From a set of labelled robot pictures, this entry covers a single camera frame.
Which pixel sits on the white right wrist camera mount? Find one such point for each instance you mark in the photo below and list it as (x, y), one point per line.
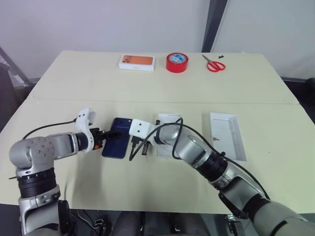
(140, 128)

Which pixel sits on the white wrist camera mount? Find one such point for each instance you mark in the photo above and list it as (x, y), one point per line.
(140, 128)
(84, 120)

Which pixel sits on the white phone box base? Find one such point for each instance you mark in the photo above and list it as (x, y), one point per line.
(165, 150)

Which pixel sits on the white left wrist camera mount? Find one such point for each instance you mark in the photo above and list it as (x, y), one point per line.
(84, 120)

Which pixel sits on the white phone box lid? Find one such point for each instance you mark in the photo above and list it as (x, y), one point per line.
(229, 135)

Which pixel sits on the metal table bracket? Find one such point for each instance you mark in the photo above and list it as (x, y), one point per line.
(232, 222)

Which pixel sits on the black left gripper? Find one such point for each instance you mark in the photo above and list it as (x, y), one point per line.
(97, 138)

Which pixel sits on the grey metal frame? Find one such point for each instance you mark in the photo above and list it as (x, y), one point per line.
(14, 66)

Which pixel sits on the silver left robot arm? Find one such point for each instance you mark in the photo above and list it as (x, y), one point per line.
(41, 147)

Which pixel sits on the dark blue smartphone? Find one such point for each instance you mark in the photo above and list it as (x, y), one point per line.
(117, 147)

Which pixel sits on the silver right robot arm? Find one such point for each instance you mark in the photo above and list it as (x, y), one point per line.
(194, 147)

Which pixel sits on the dark grey slanted pillar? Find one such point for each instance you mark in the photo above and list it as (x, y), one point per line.
(213, 24)

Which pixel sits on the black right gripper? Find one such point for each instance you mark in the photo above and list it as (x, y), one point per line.
(140, 140)

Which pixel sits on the dark rounded shape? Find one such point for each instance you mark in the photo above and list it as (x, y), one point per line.
(129, 223)

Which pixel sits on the red tape roll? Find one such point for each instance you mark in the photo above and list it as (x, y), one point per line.
(176, 64)

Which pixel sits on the orange-print white phone box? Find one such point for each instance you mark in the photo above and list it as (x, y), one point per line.
(137, 62)

